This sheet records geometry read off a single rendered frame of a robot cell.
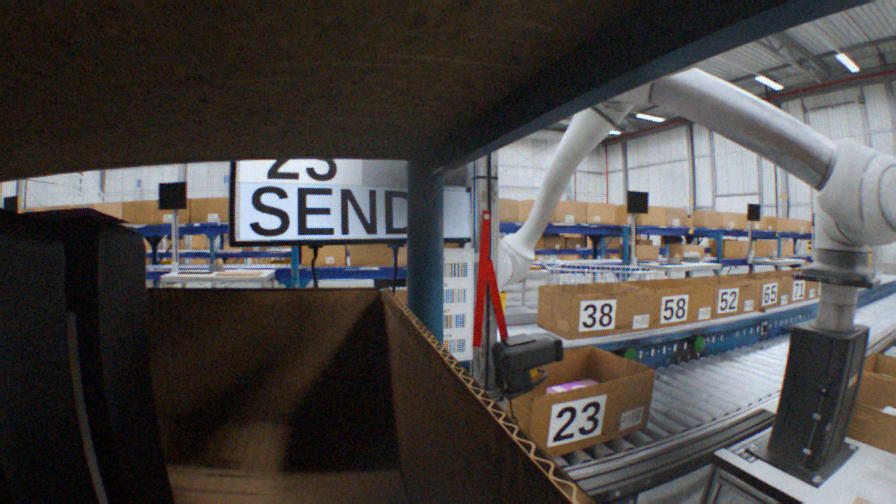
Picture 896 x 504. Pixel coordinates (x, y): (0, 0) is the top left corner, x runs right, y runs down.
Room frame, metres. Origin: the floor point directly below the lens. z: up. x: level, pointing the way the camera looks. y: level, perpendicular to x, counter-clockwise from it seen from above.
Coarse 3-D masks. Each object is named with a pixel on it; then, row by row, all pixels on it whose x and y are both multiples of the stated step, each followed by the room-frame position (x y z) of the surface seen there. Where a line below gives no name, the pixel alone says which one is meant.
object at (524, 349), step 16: (512, 336) 0.75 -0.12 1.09; (528, 336) 0.74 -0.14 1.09; (544, 336) 0.73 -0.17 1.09; (496, 352) 0.72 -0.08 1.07; (512, 352) 0.70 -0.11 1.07; (528, 352) 0.70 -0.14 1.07; (544, 352) 0.71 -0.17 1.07; (560, 352) 0.72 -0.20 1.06; (512, 368) 0.70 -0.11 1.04; (528, 368) 0.71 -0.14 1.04; (512, 384) 0.72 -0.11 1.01; (528, 384) 0.72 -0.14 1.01
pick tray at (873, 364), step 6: (876, 354) 0.92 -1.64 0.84; (882, 354) 0.89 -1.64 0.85; (870, 360) 0.92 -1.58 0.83; (876, 360) 0.92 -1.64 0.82; (882, 360) 0.89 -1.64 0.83; (888, 360) 0.86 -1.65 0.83; (894, 360) 0.82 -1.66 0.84; (864, 366) 0.90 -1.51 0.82; (870, 366) 0.92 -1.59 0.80; (876, 366) 0.91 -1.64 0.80; (882, 366) 0.88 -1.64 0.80; (888, 366) 0.85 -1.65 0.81; (894, 366) 0.82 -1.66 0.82; (864, 372) 0.82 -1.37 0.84; (870, 372) 0.79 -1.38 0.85; (876, 372) 0.90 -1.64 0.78; (882, 372) 0.87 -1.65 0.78; (888, 372) 0.84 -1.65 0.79; (894, 372) 0.81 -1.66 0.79; (882, 378) 0.73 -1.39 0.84; (888, 378) 0.71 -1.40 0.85; (894, 378) 0.68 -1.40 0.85
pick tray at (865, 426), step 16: (864, 384) 0.77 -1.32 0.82; (880, 384) 0.71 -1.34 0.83; (864, 400) 0.76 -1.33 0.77; (880, 400) 0.69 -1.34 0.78; (864, 416) 0.60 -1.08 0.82; (880, 416) 0.55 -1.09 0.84; (848, 432) 0.64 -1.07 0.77; (864, 432) 0.58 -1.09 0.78; (880, 432) 0.53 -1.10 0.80; (880, 448) 0.51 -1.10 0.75
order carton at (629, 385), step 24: (576, 360) 1.24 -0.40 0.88; (600, 360) 1.21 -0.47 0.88; (624, 360) 1.11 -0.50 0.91; (552, 384) 1.21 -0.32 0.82; (600, 384) 0.92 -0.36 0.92; (624, 384) 0.95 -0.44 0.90; (648, 384) 0.98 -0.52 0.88; (528, 408) 0.87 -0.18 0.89; (624, 408) 0.96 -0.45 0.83; (648, 408) 0.99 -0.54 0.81; (528, 432) 0.86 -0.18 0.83; (624, 432) 0.96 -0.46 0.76; (552, 456) 0.88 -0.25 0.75
